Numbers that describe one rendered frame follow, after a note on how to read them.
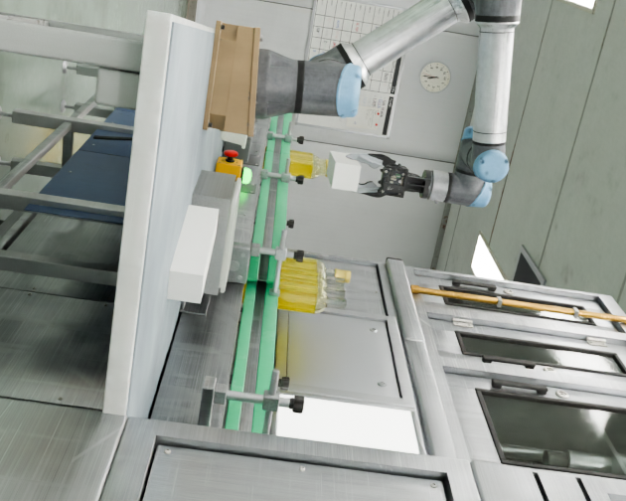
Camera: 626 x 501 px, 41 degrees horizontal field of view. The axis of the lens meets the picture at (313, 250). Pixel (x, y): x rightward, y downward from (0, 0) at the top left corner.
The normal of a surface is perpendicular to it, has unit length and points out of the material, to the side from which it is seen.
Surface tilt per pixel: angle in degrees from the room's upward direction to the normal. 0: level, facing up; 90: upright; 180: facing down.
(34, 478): 90
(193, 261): 90
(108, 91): 90
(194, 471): 90
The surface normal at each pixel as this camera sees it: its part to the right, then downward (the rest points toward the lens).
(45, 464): 0.16, -0.91
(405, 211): 0.01, 0.38
